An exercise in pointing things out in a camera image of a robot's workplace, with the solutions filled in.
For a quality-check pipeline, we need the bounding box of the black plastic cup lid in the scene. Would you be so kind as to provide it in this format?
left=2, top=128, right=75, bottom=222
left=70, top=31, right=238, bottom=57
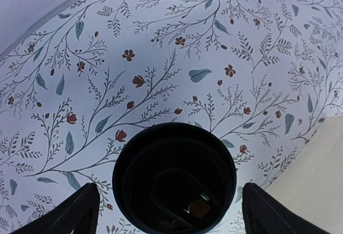
left=113, top=123, right=237, bottom=233

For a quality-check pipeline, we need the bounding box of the floral patterned table mat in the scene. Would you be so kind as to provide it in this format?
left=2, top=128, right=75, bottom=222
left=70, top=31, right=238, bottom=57
left=1, top=0, right=342, bottom=233

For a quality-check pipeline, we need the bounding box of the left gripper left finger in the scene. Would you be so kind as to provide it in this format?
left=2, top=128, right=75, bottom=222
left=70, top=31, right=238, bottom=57
left=14, top=183, right=100, bottom=234

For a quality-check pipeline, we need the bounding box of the beige paper takeout bag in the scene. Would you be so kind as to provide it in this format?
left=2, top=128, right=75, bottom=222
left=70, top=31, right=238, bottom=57
left=266, top=116, right=342, bottom=233

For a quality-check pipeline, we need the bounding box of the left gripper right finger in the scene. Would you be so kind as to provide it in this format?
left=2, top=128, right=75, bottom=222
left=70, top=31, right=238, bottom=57
left=242, top=182, right=327, bottom=234

